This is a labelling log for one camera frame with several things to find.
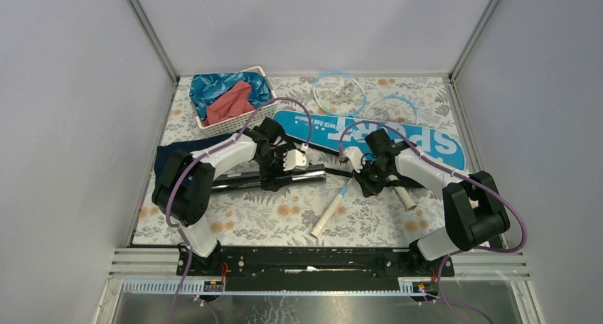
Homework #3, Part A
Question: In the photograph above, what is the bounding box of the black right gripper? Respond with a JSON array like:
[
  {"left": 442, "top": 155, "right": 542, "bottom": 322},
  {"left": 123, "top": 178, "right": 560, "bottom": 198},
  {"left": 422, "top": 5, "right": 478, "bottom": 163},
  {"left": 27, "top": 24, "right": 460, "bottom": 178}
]
[{"left": 351, "top": 158, "right": 393, "bottom": 198}]

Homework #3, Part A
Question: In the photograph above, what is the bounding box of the black shuttlecock tube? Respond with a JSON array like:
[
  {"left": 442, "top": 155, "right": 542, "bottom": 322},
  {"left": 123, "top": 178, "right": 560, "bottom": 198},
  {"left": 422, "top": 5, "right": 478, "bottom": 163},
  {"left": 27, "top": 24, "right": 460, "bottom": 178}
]
[{"left": 212, "top": 164, "right": 326, "bottom": 193}]

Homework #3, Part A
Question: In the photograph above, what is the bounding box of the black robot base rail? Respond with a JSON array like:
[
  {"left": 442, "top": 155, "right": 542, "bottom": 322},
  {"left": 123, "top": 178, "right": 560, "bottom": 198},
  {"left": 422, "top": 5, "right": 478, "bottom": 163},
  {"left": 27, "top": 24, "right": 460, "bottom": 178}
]
[{"left": 176, "top": 244, "right": 455, "bottom": 292}]

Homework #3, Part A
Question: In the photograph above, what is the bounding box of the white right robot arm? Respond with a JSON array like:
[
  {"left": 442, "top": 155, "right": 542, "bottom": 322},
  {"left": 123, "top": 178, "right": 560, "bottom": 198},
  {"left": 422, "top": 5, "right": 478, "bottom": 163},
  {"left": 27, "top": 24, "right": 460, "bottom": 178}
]
[{"left": 355, "top": 129, "right": 510, "bottom": 276}]

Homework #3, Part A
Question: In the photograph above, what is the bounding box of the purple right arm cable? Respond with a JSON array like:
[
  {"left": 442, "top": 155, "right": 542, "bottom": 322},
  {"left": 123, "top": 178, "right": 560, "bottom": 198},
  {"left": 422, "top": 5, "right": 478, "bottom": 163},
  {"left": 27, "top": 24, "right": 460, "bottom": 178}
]
[{"left": 338, "top": 120, "right": 528, "bottom": 254}]

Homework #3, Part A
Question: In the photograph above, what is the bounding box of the navy blue cloth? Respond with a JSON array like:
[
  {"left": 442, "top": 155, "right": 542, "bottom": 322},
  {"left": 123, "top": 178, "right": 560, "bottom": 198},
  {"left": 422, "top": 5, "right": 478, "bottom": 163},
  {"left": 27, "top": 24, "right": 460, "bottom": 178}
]
[{"left": 154, "top": 134, "right": 231, "bottom": 177}]

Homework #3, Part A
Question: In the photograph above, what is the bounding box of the teal leaf-patterned cloth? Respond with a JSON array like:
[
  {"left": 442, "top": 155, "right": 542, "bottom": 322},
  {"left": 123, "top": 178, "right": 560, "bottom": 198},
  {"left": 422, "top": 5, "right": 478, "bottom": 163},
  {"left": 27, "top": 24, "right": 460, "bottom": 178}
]
[{"left": 189, "top": 71, "right": 272, "bottom": 120}]

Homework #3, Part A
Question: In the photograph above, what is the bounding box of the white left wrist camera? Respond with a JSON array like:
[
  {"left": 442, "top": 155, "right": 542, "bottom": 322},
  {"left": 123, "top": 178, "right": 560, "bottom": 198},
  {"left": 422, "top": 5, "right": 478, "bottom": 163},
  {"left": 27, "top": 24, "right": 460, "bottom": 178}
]
[{"left": 282, "top": 148, "right": 309, "bottom": 171}]

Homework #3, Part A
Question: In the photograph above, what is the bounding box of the floral patterned table mat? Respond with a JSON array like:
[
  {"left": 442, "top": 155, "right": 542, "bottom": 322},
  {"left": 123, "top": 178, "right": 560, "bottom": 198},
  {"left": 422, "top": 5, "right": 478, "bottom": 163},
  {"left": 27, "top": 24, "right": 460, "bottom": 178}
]
[{"left": 132, "top": 75, "right": 460, "bottom": 247}]

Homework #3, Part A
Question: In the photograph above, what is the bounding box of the salmon pink towel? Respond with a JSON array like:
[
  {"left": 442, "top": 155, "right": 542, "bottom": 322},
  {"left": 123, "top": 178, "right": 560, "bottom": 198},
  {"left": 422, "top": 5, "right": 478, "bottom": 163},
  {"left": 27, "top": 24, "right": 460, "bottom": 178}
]
[{"left": 203, "top": 81, "right": 255, "bottom": 126}]

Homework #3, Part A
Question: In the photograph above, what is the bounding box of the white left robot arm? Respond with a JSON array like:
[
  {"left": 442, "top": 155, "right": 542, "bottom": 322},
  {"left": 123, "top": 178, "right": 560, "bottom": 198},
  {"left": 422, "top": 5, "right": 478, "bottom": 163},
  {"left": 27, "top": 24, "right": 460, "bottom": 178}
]
[{"left": 151, "top": 117, "right": 309, "bottom": 275}]

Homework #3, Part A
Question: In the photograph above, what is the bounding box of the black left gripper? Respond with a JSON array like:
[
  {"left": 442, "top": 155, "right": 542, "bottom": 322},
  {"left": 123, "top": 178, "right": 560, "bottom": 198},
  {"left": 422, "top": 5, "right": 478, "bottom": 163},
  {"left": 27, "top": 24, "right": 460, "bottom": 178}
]
[{"left": 253, "top": 144, "right": 292, "bottom": 192}]

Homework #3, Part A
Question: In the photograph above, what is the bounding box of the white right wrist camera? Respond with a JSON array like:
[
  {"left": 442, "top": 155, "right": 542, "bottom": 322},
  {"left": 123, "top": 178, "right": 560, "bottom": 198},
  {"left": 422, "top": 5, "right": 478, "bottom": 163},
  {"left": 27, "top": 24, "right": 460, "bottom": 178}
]
[{"left": 343, "top": 146, "right": 365, "bottom": 173}]

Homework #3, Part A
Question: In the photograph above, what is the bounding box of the blue racket cover bag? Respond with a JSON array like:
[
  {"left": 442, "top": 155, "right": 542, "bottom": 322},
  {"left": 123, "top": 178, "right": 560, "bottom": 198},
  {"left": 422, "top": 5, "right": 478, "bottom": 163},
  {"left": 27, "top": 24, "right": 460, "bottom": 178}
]
[{"left": 273, "top": 109, "right": 467, "bottom": 171}]

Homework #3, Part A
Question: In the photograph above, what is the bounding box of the white perforated plastic basket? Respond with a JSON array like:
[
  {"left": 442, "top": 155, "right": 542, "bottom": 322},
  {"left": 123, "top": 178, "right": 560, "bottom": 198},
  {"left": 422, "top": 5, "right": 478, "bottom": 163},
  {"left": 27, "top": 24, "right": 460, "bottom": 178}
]
[{"left": 189, "top": 65, "right": 277, "bottom": 136}]

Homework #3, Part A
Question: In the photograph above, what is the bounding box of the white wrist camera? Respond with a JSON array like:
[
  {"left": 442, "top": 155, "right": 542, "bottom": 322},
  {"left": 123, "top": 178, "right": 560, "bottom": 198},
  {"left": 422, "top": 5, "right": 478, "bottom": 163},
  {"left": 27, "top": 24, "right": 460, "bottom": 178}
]
[
  {"left": 282, "top": 148, "right": 309, "bottom": 171},
  {"left": 343, "top": 146, "right": 365, "bottom": 173}
]

